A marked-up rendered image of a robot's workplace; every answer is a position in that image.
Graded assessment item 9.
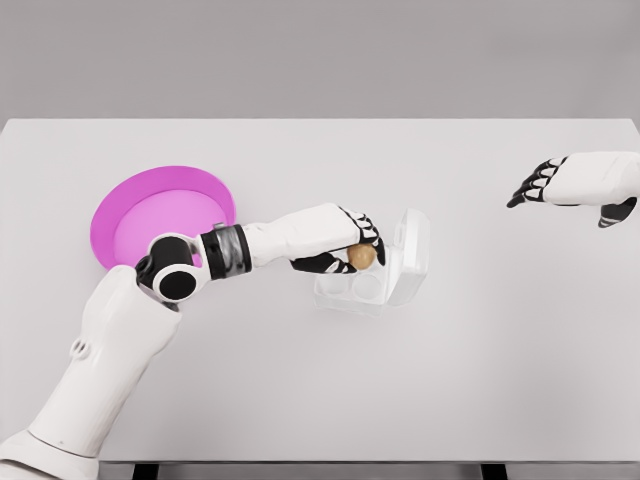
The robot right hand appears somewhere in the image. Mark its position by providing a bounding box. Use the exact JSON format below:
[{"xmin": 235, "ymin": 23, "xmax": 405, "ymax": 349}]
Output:
[{"xmin": 506, "ymin": 151, "xmax": 640, "ymax": 229}]

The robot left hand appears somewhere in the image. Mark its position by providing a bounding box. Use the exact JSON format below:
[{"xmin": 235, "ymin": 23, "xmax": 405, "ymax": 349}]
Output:
[{"xmin": 287, "ymin": 202, "xmax": 386, "ymax": 275}]

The brown egg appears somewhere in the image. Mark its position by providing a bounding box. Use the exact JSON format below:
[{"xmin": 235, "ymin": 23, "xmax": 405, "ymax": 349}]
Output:
[{"xmin": 348, "ymin": 243, "xmax": 377, "ymax": 272}]

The clear plastic egg box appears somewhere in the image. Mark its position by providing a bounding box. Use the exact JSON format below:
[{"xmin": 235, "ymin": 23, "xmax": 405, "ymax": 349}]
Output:
[{"xmin": 312, "ymin": 207, "xmax": 432, "ymax": 319}]

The pink round plate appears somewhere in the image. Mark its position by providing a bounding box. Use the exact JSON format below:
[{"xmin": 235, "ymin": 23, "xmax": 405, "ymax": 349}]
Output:
[{"xmin": 89, "ymin": 164, "xmax": 237, "ymax": 271}]

